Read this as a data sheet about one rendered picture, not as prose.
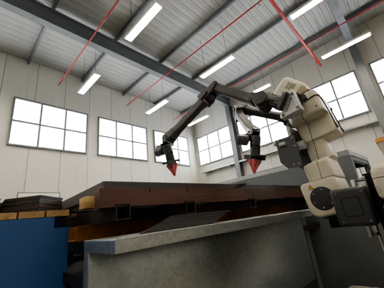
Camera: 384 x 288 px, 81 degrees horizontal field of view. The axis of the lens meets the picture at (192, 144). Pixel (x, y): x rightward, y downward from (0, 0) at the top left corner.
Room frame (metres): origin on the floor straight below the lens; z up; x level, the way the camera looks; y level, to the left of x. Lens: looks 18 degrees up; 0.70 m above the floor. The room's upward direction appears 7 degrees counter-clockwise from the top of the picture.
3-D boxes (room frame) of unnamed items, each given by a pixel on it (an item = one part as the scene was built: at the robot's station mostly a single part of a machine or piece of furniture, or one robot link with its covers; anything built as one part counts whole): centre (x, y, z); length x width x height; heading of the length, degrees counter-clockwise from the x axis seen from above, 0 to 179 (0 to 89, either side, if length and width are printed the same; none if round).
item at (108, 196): (1.27, -0.27, 0.80); 1.62 x 0.04 x 0.06; 134
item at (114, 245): (1.05, -0.21, 0.66); 1.30 x 0.20 x 0.03; 134
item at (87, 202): (0.79, 0.37, 0.79); 0.06 x 0.05 x 0.04; 44
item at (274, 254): (1.11, -0.15, 0.47); 1.30 x 0.04 x 0.35; 134
